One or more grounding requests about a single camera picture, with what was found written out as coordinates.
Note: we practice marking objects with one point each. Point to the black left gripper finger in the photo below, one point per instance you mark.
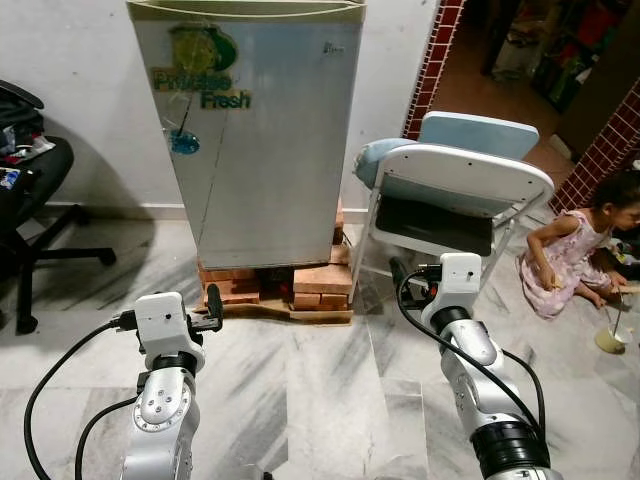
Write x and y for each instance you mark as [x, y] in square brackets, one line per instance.
[215, 302]

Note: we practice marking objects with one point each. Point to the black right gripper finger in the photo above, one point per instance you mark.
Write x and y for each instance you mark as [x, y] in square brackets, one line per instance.
[400, 274]

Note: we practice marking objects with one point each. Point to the silver mini fridge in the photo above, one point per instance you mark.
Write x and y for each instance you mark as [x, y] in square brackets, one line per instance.
[290, 200]

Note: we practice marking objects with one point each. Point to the silver fridge door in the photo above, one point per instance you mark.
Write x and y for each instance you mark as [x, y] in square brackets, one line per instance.
[270, 170]

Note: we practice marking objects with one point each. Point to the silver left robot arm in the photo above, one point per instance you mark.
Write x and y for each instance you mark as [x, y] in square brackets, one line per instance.
[160, 420]

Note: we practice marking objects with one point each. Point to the red brick fridge base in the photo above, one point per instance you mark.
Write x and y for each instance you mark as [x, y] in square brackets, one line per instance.
[322, 280]

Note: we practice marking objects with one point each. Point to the wooden board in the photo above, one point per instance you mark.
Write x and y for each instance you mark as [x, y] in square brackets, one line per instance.
[320, 315]

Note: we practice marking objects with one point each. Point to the white and blue folding chair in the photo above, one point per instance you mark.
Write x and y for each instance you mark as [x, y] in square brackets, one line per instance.
[455, 175]

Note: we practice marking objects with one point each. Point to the child in pink dress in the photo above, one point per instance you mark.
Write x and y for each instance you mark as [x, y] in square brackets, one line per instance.
[565, 255]

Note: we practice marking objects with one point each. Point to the small blue round sticker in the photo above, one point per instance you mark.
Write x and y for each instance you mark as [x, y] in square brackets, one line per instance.
[184, 142]

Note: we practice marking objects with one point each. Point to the cream cup with stick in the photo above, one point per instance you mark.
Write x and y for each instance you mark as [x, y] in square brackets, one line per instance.
[610, 342]

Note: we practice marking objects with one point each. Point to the black office chair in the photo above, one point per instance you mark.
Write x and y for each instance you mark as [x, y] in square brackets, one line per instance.
[40, 170]

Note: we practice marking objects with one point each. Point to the green fresh logo sticker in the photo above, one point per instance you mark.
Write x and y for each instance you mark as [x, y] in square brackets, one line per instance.
[205, 80]

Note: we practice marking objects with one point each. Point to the cluttered shop shelf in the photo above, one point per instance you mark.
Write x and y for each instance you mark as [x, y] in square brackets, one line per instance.
[560, 45]

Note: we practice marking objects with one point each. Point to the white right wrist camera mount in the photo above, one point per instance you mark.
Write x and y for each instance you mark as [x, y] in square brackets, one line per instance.
[461, 285]

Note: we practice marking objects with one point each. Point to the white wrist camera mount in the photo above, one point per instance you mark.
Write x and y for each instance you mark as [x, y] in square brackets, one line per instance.
[163, 325]
[461, 285]

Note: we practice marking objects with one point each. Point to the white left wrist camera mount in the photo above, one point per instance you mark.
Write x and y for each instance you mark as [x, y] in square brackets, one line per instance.
[163, 325]

